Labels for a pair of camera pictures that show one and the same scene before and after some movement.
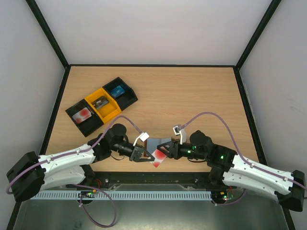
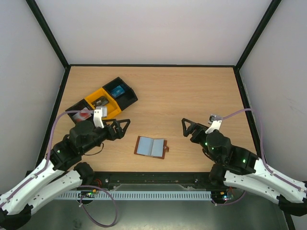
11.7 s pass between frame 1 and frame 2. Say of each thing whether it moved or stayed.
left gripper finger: moved
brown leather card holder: moved
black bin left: stayed
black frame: stayed
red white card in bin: stayed
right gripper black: moved
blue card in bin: stayed
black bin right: stayed
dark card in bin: stayed
